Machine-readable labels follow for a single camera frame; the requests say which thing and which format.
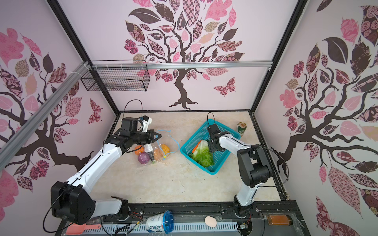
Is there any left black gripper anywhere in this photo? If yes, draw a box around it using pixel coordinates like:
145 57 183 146
131 129 161 145

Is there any clear blue zip top bag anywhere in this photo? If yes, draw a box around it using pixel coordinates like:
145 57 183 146
137 129 180 165

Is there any brown toy walnut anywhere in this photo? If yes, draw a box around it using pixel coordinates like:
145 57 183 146
153 148 164 161

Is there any yellow brown toy potato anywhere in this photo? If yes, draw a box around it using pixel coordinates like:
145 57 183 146
160 144 170 156

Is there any orange toy carrot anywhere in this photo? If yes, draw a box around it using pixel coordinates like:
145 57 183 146
192 140 201 153

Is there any green toy lettuce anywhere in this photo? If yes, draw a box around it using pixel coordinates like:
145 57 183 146
192 140 214 168

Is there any teal plastic basket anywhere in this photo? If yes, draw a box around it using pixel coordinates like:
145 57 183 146
180 119 241 175

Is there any purple toy onion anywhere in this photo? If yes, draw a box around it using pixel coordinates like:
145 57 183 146
138 152 150 165

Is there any orange toy pumpkin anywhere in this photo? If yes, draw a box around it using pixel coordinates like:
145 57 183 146
134 145 144 156

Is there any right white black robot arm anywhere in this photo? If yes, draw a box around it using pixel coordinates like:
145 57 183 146
207 124 272 217

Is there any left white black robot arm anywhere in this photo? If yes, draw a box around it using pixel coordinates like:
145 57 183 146
49 129 161 225

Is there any green drink can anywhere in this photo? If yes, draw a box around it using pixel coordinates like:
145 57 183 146
237 122 247 137

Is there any pink egg shaped toy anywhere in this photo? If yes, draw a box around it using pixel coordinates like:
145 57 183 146
205 216 217 228

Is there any white blue yogurt cup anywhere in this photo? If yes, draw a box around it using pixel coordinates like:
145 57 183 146
145 210 174 234

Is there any brown amber bottle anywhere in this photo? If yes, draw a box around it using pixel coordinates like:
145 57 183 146
267 214 293 226

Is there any red plastic spatula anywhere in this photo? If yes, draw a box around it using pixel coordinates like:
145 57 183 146
66 224 101 235

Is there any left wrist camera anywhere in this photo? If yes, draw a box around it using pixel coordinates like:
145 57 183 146
121 116 152 133

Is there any black wire wall basket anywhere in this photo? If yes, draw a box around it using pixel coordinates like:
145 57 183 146
81 59 150 92

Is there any white slotted cable duct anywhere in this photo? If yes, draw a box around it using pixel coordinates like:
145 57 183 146
82 222 239 236

